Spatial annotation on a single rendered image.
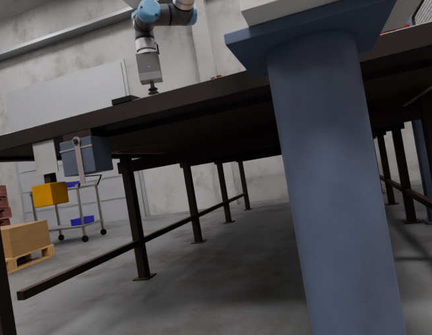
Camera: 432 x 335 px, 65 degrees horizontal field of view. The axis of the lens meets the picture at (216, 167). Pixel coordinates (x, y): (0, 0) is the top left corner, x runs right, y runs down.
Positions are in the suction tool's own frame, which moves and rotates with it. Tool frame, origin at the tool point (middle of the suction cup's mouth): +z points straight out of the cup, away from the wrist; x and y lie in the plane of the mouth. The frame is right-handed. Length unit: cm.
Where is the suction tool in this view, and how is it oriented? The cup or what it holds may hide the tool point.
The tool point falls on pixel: (153, 93)
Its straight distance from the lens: 137.0
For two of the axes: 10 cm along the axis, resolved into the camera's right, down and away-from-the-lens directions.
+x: 0.7, -0.3, -10.0
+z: 1.6, 9.9, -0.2
